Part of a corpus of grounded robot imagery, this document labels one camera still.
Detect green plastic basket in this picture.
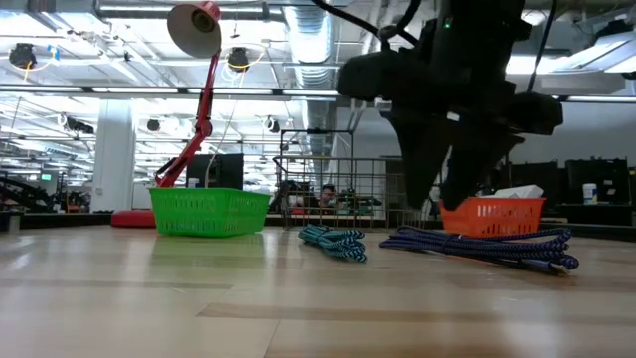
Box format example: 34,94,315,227
148,186,272,238

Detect white square pillar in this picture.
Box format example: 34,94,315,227
89,98,137,214

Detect person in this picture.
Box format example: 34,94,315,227
317,182,340,209

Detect black metal frame stand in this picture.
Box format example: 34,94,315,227
279,127,356,193

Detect red desk lamp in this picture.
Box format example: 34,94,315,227
109,1,223,230

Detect teal braided cable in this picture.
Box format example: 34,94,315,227
297,223,369,264

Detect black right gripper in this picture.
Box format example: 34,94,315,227
336,45,566,212

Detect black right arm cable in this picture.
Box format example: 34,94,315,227
311,0,424,49

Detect black ceiling cord reel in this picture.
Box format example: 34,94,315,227
8,41,39,72
227,46,251,74

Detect purple braided cable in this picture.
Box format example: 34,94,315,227
379,225,581,275

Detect black monitor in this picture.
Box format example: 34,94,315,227
564,157,630,206
185,152,246,191

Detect orange plastic basket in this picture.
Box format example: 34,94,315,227
438,196,547,239

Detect metal wire basket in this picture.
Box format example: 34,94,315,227
272,154,441,231

